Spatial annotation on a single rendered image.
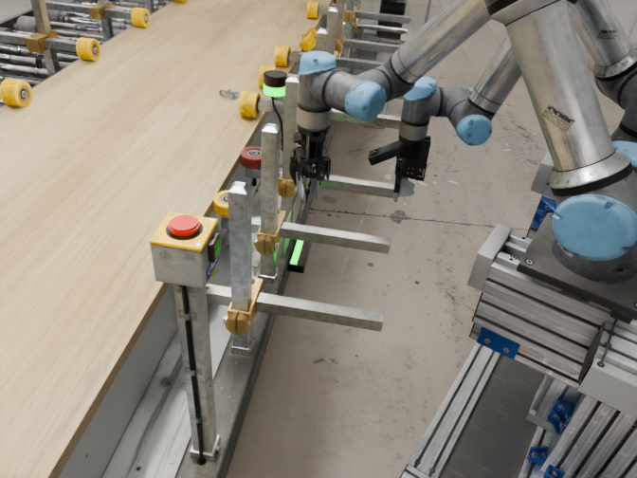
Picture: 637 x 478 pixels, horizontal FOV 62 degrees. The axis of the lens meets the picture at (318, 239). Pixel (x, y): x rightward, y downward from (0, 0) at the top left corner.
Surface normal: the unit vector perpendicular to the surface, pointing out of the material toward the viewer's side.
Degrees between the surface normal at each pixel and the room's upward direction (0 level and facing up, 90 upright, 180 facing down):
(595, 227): 96
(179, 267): 90
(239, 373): 0
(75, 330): 0
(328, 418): 0
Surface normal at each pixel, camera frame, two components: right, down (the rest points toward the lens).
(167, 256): -0.15, 0.58
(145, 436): 0.07, -0.80
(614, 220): -0.60, 0.53
